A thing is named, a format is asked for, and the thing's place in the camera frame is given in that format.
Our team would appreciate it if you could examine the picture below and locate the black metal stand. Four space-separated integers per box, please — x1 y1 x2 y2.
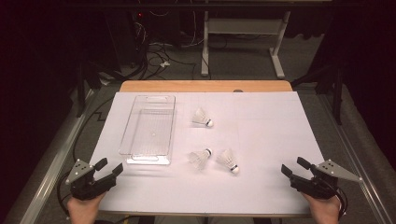
76 59 104 119
292 59 347 126

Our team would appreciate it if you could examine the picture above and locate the aluminium rail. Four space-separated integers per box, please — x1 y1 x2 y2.
317 92 396 224
18 88 95 224

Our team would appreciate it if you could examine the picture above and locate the bundle of floor cables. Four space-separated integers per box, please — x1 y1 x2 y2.
124 8 200 82

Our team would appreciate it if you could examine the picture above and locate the dark computer tower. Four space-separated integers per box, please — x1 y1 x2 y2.
104 8 150 68

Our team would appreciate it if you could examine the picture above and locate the person's left hand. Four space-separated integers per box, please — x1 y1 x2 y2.
66 191 107 224

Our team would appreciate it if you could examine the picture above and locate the white metal desk frame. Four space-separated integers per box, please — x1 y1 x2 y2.
200 10 292 79

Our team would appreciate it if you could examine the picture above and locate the wooden table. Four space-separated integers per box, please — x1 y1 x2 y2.
99 79 314 218

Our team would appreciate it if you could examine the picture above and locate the person's right hand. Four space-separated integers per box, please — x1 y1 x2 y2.
300 191 342 224

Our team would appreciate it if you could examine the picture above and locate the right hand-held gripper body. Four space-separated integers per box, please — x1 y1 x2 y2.
290 159 363 201

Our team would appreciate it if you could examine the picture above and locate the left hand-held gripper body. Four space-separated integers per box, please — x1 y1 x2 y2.
64 158 117 201

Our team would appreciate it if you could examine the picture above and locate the right hand-held gripper cable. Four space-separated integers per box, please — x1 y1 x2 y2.
334 186 348 218

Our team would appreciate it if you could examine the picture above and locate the left hand-held gripper cable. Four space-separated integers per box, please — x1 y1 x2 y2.
55 170 76 218

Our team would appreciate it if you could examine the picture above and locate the black floor cable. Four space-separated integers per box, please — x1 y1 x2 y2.
72 95 116 164

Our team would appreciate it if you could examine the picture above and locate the clear plastic container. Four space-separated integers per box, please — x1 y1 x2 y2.
118 94 177 166

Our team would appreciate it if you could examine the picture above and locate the hand-held gripper cable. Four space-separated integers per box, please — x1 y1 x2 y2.
334 186 348 218
55 170 76 218

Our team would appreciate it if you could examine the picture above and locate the white shuttlecock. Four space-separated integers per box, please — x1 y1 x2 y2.
216 148 241 175
187 147 214 171
191 106 215 129

